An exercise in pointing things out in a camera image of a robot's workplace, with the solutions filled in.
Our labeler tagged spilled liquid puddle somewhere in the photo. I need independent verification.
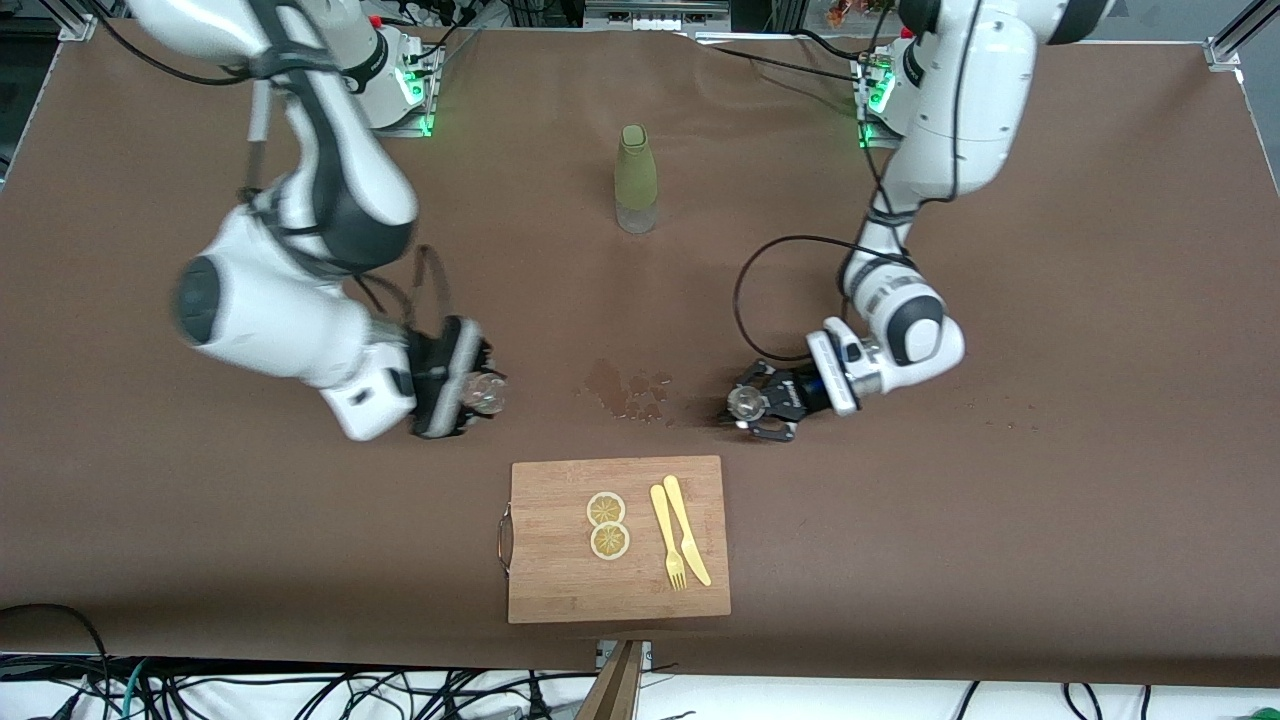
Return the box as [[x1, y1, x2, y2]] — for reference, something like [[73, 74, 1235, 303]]
[[575, 357, 681, 429]]

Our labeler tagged teal floor cable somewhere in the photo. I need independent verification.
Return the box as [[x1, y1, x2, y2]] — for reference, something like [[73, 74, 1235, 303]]
[[118, 658, 153, 720]]

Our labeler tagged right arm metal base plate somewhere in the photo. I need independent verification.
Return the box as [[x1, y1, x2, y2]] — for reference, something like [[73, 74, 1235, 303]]
[[380, 40, 444, 139]]

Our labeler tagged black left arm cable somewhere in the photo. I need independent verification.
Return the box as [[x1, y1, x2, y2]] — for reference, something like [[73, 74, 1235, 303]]
[[733, 0, 991, 363]]

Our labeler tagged yellow plastic fork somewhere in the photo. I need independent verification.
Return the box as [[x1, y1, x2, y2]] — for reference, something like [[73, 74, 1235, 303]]
[[650, 484, 688, 592]]

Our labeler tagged wooden post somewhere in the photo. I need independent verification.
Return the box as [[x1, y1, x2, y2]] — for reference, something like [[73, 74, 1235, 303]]
[[577, 640, 646, 720]]

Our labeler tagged yellow plastic knife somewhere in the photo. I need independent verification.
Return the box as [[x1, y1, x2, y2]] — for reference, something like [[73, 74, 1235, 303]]
[[663, 475, 713, 587]]

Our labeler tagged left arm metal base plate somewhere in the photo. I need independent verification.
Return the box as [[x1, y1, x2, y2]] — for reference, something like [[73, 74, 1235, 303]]
[[853, 52, 906, 151]]

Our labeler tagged green bottle with clear base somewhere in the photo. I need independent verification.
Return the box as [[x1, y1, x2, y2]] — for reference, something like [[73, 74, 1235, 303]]
[[613, 123, 660, 235]]

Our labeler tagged small clear glass cup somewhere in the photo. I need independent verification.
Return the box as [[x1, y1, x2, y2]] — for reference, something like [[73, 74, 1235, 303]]
[[460, 372, 509, 417]]

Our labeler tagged wooden cutting board, metal handle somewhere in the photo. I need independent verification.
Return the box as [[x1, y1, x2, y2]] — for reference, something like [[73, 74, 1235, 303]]
[[497, 455, 732, 625]]

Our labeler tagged grey power strip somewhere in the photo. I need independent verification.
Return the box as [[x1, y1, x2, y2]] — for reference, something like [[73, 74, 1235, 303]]
[[585, 0, 731, 33]]

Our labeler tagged black looped floor cable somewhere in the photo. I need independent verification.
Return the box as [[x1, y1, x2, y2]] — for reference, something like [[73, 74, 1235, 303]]
[[0, 602, 113, 720]]

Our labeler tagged black base supply cable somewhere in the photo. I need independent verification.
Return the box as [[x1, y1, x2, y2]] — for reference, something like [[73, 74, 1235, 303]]
[[690, 30, 881, 86]]

